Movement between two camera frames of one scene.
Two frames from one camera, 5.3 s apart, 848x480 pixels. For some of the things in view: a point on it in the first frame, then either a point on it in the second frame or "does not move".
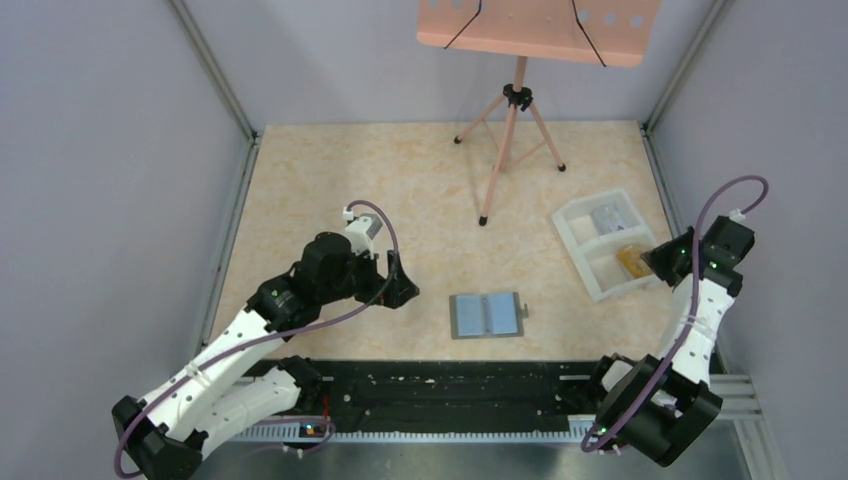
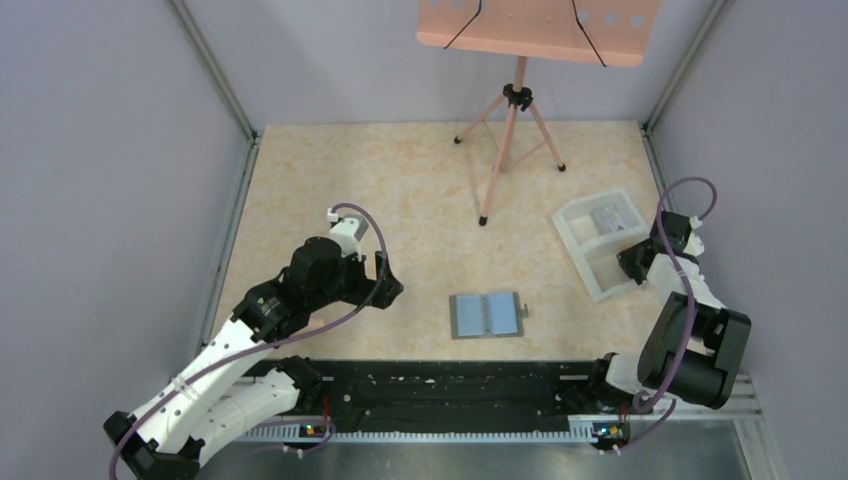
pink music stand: (604, 32) does not move
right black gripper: (657, 257) to (625, 259)
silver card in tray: (607, 220) does not move
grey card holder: (484, 315) does not move
